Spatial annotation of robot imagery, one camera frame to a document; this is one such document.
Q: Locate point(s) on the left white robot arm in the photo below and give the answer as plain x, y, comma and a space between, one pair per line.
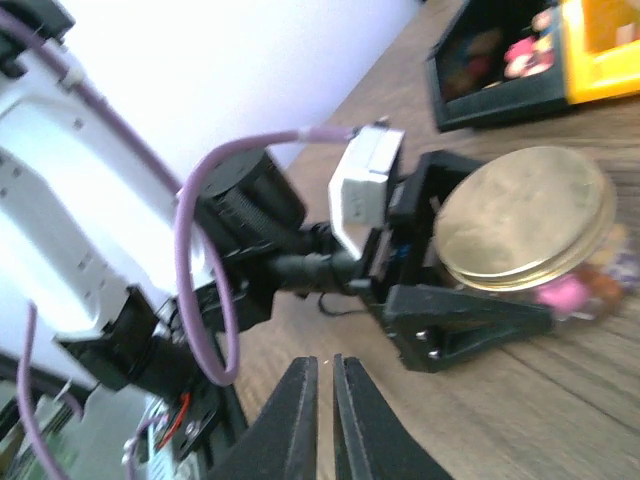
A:
148, 280

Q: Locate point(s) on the black bin with star candies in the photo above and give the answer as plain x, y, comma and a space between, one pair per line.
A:
497, 62

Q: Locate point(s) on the clear plastic jar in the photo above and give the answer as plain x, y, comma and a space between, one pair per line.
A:
596, 288

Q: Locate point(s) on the yellow bin with lollipops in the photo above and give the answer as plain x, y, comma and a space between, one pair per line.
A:
601, 49

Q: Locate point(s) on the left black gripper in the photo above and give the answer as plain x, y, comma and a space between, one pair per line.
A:
256, 219

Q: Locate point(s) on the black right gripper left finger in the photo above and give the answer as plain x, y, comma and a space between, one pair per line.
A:
282, 442

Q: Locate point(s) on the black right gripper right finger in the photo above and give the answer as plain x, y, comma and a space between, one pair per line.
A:
369, 440

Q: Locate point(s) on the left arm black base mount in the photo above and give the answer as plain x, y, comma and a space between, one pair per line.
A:
207, 419

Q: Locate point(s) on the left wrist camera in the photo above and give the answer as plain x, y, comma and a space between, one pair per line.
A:
362, 186

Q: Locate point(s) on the round white jar lid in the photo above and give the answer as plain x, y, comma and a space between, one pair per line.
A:
524, 219

